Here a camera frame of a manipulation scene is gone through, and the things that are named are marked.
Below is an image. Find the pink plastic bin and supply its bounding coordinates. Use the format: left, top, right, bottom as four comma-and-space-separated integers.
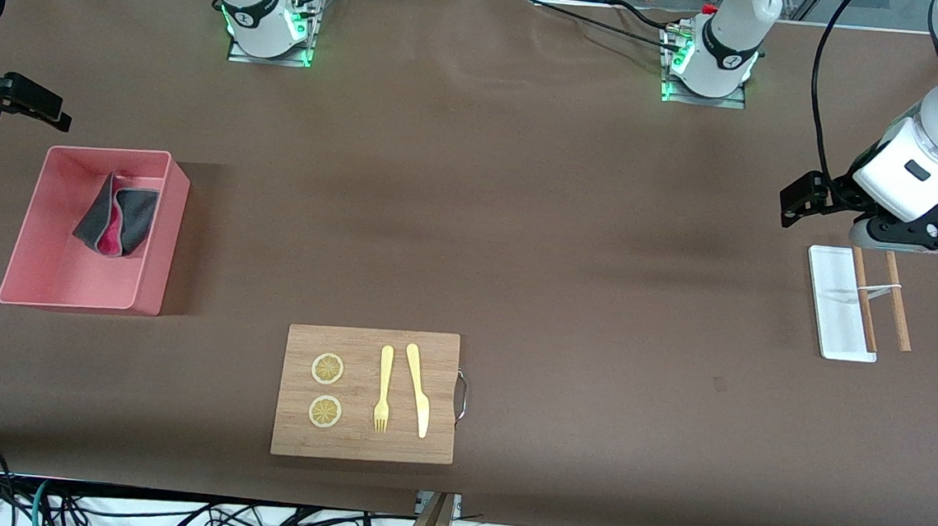
0, 140, 194, 319

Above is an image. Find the wooden cutting board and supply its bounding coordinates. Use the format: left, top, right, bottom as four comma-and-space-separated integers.
270, 322, 473, 469

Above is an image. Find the black table cable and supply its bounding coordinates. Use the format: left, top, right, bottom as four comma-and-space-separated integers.
505, 0, 694, 57

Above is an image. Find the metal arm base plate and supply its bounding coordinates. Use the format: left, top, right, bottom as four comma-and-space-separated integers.
658, 21, 752, 109
227, 0, 323, 69

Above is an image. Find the yellow plastic knife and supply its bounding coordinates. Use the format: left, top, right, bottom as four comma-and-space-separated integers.
400, 343, 435, 440

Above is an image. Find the green floor cable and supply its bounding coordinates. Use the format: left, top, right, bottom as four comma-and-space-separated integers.
28, 477, 52, 526

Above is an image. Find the pink and grey cloth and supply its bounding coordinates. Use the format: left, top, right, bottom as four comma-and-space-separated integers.
71, 167, 162, 261

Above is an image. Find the yellow lemon slice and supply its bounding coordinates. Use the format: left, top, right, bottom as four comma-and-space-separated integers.
310, 352, 345, 387
307, 394, 343, 430

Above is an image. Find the small white bracket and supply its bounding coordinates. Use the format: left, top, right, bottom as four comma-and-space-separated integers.
414, 491, 464, 519

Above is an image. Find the yellow plastic fork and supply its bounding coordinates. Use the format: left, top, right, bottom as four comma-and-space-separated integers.
372, 345, 395, 435

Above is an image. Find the white rectangular tray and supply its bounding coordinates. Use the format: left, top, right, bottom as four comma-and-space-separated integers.
800, 244, 885, 363

